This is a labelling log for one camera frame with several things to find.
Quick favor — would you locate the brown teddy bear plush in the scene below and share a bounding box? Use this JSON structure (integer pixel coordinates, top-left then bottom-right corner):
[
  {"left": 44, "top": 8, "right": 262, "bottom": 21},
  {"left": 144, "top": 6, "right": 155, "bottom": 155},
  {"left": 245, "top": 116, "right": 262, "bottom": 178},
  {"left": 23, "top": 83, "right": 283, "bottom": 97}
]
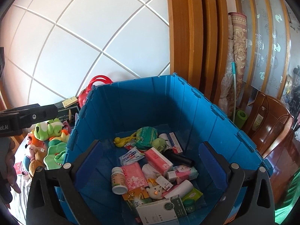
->
[{"left": 28, "top": 149, "right": 47, "bottom": 178}]

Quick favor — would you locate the green crocodile plush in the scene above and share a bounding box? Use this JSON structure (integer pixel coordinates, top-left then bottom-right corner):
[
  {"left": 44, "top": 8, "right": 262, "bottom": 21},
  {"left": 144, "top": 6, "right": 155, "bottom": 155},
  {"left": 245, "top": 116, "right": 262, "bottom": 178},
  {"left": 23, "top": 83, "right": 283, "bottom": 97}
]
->
[{"left": 44, "top": 142, "right": 67, "bottom": 170}]

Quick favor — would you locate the pink pig plush blue shirt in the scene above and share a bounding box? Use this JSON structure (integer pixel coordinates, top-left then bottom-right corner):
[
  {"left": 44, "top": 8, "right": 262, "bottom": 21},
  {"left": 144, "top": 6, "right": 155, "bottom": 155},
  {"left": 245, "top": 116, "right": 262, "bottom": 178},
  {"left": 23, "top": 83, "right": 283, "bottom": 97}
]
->
[{"left": 23, "top": 144, "right": 38, "bottom": 172}]

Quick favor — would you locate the person's left hand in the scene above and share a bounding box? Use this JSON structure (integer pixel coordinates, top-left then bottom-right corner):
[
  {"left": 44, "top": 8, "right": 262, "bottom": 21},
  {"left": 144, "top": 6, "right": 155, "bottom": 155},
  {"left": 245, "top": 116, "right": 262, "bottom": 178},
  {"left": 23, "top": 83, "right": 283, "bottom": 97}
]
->
[{"left": 1, "top": 142, "right": 21, "bottom": 194}]

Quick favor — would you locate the light green frog plush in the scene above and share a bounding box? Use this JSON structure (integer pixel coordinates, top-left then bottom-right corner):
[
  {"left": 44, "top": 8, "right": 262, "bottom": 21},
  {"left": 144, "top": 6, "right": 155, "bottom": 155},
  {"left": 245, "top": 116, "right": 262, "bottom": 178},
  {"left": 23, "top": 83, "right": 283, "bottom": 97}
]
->
[{"left": 34, "top": 118, "right": 64, "bottom": 141}]

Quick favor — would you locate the orange hooded pink plush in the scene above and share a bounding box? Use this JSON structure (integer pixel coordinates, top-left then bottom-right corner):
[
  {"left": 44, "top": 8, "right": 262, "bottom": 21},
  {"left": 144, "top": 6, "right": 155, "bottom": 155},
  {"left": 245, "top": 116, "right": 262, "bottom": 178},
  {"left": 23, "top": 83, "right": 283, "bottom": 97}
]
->
[{"left": 25, "top": 133, "right": 47, "bottom": 149}]

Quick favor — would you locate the white green-label pill bottle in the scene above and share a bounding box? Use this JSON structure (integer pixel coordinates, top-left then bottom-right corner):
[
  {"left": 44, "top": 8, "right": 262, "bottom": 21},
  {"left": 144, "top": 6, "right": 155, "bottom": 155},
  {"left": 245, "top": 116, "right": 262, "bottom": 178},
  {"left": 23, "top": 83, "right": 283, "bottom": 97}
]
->
[{"left": 111, "top": 167, "right": 128, "bottom": 195}]

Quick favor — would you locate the dark green turtle plush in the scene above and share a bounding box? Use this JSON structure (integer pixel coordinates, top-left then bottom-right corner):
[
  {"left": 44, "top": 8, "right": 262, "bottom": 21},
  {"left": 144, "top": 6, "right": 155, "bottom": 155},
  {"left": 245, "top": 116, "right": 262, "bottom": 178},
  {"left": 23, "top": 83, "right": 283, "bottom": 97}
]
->
[{"left": 48, "top": 130, "right": 70, "bottom": 147}]

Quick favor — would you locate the black framed box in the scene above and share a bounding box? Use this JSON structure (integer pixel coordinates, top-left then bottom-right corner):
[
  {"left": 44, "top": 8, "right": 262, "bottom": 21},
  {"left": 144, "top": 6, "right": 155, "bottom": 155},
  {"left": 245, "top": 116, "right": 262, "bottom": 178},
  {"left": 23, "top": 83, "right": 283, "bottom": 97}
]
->
[{"left": 57, "top": 103, "right": 80, "bottom": 123}]

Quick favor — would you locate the white striped tablecloth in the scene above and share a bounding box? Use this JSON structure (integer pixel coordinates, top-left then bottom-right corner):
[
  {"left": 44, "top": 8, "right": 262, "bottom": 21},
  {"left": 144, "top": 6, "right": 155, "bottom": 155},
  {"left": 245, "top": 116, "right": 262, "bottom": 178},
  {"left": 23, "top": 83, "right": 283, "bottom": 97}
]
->
[{"left": 9, "top": 139, "right": 31, "bottom": 224}]

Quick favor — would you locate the yellow sticky notepad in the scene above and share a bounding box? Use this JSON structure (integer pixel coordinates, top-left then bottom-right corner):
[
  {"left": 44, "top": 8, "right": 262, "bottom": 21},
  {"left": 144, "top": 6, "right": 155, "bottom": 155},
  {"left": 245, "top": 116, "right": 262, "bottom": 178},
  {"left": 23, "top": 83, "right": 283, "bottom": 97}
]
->
[{"left": 62, "top": 97, "right": 78, "bottom": 108}]

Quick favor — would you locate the dark wooden chair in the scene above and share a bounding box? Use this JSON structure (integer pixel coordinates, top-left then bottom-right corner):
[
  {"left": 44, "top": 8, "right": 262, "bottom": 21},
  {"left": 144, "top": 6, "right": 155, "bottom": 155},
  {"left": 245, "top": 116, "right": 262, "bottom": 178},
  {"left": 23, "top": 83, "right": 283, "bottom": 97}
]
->
[{"left": 242, "top": 92, "right": 294, "bottom": 158}]

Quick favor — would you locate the red plastic toy case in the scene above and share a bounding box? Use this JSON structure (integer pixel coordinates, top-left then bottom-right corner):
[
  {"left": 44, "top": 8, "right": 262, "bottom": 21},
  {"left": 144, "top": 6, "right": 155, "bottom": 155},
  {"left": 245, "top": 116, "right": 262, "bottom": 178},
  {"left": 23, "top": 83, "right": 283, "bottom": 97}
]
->
[{"left": 78, "top": 75, "right": 113, "bottom": 108}]

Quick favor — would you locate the yellow duck clip toy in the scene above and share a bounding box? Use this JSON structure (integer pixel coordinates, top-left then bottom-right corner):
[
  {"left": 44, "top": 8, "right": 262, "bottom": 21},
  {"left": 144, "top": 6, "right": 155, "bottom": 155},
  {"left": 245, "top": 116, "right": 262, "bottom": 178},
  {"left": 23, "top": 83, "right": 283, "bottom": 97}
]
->
[{"left": 113, "top": 132, "right": 136, "bottom": 148}]

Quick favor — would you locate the blue plastic folding crate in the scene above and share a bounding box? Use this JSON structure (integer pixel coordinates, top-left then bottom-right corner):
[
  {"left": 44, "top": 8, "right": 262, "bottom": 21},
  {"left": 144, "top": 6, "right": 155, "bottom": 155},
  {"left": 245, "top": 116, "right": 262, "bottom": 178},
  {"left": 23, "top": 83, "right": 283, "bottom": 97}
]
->
[{"left": 66, "top": 75, "right": 275, "bottom": 224}]

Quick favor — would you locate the rolled patterned carpet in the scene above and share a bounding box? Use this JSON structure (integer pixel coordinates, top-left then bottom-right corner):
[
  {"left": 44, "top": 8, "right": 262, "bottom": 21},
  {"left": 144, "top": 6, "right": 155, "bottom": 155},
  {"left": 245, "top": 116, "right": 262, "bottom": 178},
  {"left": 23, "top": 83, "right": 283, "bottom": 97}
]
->
[{"left": 218, "top": 12, "right": 247, "bottom": 117}]

